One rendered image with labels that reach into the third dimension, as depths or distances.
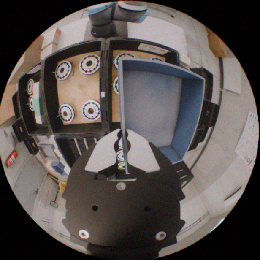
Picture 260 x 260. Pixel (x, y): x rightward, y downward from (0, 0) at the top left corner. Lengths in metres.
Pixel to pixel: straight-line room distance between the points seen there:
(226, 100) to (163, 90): 2.94
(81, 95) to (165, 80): 0.37
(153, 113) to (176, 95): 0.07
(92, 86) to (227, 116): 3.07
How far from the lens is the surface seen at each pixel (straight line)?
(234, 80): 2.99
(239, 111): 2.95
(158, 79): 0.19
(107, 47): 0.35
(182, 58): 0.70
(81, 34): 0.74
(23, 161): 3.36
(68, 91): 0.48
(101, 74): 0.31
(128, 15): 0.47
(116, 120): 0.43
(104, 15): 0.49
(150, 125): 0.20
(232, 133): 3.01
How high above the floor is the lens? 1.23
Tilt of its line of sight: 60 degrees down
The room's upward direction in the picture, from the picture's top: 165 degrees clockwise
